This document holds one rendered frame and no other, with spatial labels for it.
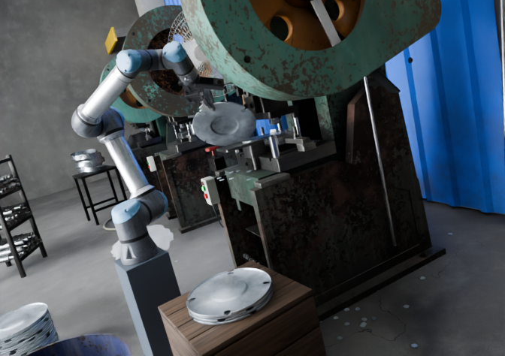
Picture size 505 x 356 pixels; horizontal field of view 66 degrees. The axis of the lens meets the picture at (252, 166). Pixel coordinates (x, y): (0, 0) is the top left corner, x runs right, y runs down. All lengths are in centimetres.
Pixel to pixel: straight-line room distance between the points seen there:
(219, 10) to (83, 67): 713
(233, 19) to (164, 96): 180
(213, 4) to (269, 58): 24
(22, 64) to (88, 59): 112
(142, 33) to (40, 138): 544
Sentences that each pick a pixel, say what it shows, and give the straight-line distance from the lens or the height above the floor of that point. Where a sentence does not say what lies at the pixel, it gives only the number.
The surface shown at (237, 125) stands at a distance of 180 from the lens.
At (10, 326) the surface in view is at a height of 25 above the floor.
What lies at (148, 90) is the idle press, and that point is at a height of 117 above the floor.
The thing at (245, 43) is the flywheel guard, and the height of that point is 115.
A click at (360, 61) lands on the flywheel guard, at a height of 101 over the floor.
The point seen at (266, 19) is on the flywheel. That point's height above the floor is 123.
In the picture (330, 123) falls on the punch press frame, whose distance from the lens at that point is 180.
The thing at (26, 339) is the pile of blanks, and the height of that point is 19.
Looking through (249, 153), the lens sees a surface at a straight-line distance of 179.
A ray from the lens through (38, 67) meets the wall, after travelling 834.
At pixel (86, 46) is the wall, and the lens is 841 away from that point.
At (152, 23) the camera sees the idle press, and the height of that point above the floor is 163.
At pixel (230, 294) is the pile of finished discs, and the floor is 38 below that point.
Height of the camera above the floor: 100
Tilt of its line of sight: 11 degrees down
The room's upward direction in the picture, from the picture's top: 14 degrees counter-clockwise
